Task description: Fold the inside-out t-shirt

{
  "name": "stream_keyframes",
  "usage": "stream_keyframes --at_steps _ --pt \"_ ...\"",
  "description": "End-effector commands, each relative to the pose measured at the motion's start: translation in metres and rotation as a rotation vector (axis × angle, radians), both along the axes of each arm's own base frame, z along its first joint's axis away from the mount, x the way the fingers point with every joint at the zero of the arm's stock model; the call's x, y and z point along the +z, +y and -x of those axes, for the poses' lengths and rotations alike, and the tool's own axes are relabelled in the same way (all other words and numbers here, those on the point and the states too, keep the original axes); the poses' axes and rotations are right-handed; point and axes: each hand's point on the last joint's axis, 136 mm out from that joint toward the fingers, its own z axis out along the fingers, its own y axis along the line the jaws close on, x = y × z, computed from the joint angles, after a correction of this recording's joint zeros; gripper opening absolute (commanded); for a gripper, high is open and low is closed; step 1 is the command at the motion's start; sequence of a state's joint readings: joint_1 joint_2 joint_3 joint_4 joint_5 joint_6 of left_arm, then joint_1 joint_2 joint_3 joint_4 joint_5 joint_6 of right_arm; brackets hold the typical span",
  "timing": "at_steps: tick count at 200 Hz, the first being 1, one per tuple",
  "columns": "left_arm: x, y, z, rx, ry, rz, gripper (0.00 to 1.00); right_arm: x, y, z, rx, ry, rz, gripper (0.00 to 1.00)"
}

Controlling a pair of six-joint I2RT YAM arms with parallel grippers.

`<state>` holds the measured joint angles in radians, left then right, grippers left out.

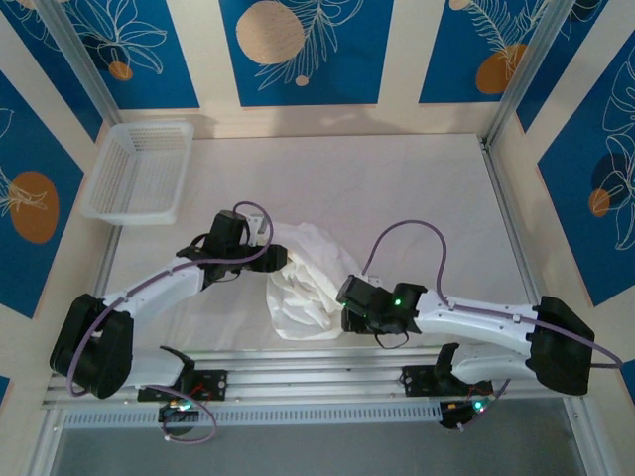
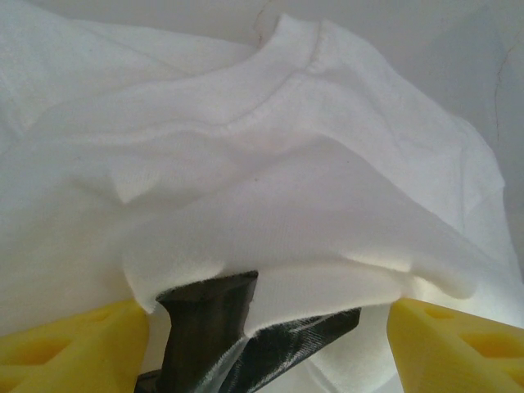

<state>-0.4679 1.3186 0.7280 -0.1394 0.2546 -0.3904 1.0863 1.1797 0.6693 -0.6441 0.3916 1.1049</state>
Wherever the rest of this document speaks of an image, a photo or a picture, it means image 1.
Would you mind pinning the white t-shirt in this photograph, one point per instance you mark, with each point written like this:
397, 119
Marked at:
307, 292

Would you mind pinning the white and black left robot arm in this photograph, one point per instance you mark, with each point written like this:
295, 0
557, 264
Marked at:
159, 292

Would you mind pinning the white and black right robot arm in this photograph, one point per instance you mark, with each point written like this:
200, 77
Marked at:
476, 322

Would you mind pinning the white plastic mesh basket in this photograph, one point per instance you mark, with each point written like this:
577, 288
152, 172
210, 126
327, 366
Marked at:
139, 168

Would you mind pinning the black right controller board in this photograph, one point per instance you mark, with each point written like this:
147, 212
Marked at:
454, 417

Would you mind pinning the black controller board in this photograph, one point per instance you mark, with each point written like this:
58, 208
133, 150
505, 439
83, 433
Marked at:
454, 417
166, 412

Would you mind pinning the black left controller board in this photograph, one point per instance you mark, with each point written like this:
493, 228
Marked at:
166, 412

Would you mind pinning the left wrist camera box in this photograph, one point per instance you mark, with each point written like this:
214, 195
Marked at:
255, 230

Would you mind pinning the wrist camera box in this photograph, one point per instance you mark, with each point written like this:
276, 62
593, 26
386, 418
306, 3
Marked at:
373, 279
255, 230

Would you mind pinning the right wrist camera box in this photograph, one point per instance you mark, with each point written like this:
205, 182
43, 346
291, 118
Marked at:
373, 279

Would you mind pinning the aluminium mounting rail frame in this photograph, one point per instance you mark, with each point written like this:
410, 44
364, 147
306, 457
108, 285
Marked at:
307, 377

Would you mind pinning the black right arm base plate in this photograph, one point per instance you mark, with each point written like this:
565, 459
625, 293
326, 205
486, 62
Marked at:
414, 382

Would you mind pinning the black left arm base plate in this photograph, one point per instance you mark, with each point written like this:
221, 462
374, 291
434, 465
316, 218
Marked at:
215, 384

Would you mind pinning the aluminium corner post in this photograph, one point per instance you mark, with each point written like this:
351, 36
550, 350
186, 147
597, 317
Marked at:
521, 79
79, 64

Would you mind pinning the aluminium frame leg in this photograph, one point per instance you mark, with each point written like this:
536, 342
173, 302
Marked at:
583, 436
44, 446

